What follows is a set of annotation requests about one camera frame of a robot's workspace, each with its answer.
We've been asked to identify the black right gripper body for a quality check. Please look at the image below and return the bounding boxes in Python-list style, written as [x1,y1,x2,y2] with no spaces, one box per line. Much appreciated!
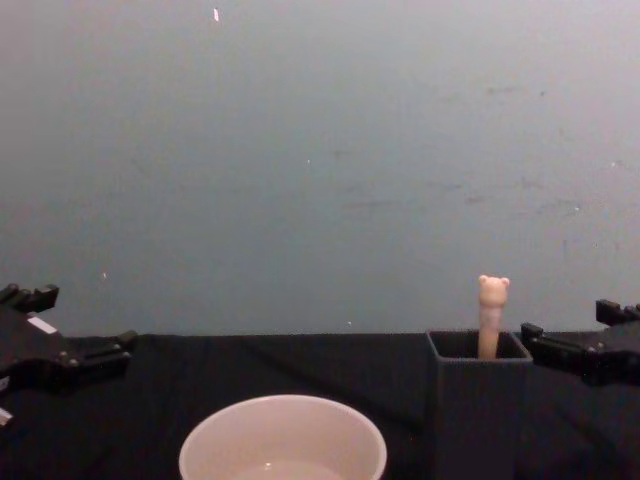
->
[581,318,640,388]

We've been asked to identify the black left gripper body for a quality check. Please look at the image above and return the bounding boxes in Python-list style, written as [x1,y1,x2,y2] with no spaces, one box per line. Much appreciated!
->
[0,302,70,397]

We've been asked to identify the cream bear-topped pen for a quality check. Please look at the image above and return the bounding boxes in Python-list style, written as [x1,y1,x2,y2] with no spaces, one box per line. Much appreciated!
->
[477,274,512,361]

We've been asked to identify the black square pen holder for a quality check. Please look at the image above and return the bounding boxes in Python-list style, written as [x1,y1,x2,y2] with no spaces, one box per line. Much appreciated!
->
[425,328,535,454]

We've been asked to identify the black table cloth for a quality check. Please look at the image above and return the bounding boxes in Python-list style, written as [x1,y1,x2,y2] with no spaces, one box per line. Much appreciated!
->
[0,329,640,480]

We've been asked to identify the white round bowl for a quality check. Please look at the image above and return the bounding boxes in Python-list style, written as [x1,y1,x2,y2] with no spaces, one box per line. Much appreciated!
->
[178,394,389,480]

